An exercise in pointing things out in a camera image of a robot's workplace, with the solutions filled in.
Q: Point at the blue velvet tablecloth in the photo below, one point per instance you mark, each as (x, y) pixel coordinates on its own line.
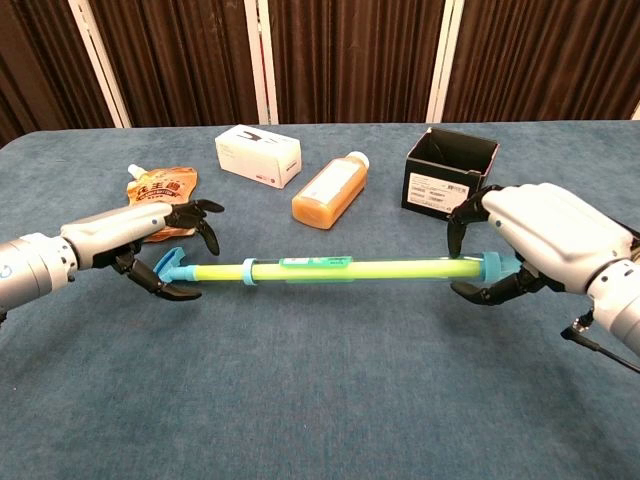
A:
(320, 390)

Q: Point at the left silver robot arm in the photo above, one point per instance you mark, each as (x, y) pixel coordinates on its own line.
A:
(30, 270)

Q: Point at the orange juice bottle white cap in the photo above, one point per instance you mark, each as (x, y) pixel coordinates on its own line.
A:
(325, 195)

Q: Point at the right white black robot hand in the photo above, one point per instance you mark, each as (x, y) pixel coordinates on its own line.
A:
(555, 230)

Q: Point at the transparent syringe barrel blue caps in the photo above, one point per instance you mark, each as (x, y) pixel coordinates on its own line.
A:
(492, 265)

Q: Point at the open black cardboard box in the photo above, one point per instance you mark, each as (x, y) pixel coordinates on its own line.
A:
(430, 190)

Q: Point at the orange spouted sauce pouch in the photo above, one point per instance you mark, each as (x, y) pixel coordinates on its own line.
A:
(160, 185)

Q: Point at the brown pleated curtain panel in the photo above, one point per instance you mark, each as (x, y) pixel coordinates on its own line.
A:
(350, 60)
(550, 60)
(175, 60)
(40, 60)

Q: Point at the white rectangular carton box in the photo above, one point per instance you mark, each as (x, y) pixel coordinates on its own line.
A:
(250, 155)

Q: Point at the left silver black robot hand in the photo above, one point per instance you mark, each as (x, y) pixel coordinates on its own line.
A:
(115, 230)

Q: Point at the white screen frame post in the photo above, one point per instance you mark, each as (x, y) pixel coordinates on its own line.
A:
(444, 65)
(99, 65)
(261, 65)

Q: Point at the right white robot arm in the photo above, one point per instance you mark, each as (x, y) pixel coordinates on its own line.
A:
(620, 300)

